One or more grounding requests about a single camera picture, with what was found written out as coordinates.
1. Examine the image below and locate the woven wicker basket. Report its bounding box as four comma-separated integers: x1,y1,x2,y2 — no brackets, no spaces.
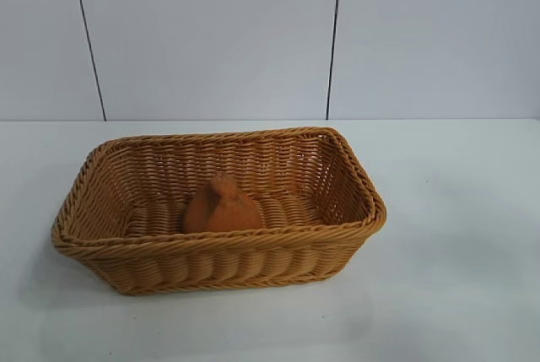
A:
50,126,387,296

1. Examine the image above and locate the wrinkled orange fruit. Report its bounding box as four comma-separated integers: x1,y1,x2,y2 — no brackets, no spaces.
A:
182,170,265,235

